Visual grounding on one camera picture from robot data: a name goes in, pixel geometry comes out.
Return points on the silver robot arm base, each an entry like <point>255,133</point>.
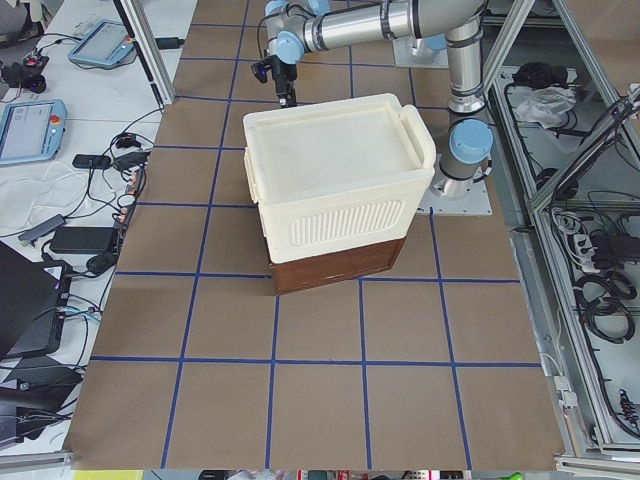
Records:
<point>469,144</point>

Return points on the white power strip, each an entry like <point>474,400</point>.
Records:
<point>583,251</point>

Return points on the black laptop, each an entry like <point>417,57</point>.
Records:
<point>33,295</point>

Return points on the aluminium frame rail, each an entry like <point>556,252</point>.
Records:
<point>134,19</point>

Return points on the blue teach pendant lower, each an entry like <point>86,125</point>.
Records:
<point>32,131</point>

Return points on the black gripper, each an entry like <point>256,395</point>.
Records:
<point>283,74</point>

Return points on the dark wooden drawer cabinet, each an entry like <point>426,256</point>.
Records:
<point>334,267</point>

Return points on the blue teach pendant upper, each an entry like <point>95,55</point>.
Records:
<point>106,46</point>

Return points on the cream plastic storage box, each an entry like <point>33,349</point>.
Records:
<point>338,175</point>

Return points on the black power adapter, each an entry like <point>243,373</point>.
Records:
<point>82,240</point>

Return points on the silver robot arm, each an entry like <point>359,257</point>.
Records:
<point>297,28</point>

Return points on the black and white cloth pile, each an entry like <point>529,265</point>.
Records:
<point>550,99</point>

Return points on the blue teach pendant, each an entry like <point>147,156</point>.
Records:
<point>32,131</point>
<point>106,46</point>

